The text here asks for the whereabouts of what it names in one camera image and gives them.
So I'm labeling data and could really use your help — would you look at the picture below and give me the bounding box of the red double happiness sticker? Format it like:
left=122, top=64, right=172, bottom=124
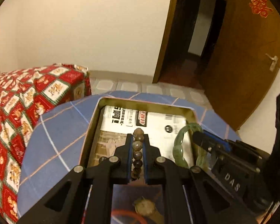
left=249, top=0, right=274, bottom=18

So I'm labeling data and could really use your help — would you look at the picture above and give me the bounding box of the green jade bangle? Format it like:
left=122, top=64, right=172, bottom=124
left=172, top=123, right=207, bottom=168

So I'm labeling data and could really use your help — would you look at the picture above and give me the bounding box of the pink metal tin box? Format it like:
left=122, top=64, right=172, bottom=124
left=81, top=98, right=199, bottom=186

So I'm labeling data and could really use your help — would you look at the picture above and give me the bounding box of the pink plastic bangle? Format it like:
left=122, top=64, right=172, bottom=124
left=111, top=209, right=148, bottom=224

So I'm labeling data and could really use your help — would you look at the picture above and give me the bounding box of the brown agate bead bracelet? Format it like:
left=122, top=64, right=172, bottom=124
left=130, top=128, right=145, bottom=180

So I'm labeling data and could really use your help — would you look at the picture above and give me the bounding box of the blue plaid tablecloth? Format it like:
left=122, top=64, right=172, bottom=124
left=18, top=91, right=239, bottom=216

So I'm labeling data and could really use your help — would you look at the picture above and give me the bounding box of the metal door handle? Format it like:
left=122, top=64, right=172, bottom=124
left=266, top=53, right=279, bottom=72

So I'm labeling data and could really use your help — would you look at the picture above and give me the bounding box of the red patterned bed quilt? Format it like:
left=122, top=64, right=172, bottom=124
left=0, top=64, right=91, bottom=223

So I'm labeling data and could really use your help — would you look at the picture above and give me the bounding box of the brown wooden door frame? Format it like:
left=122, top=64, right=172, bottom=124
left=152, top=0, right=178, bottom=83

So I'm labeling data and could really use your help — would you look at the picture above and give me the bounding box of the brown wooden door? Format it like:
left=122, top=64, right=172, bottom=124
left=201, top=0, right=280, bottom=130

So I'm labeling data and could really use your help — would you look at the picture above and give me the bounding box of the silver mesh band wristwatch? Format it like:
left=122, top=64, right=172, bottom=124
left=133, top=197, right=165, bottom=224

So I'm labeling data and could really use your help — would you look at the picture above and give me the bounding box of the white printed paper card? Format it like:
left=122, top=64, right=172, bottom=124
left=95, top=106, right=186, bottom=160

